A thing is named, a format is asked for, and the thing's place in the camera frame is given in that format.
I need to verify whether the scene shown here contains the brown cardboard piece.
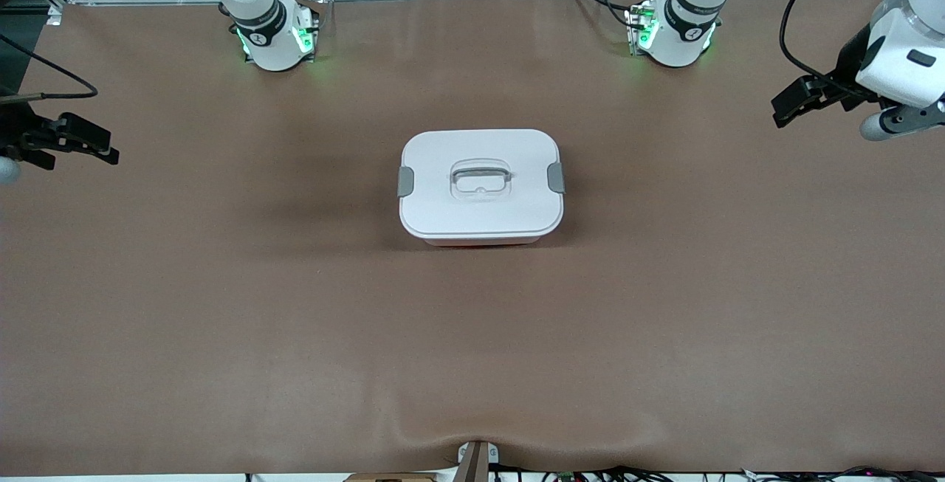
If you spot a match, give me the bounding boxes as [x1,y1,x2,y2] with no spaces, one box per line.
[344,472,438,482]

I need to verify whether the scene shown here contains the brown table mat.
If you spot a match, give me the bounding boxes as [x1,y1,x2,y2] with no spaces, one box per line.
[0,0,945,478]

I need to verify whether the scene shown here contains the pink plastic box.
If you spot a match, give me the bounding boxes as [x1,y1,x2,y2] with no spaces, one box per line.
[422,237,543,249]

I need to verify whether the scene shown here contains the white box lid grey latches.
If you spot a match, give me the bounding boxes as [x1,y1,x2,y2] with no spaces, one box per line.
[396,128,566,241]

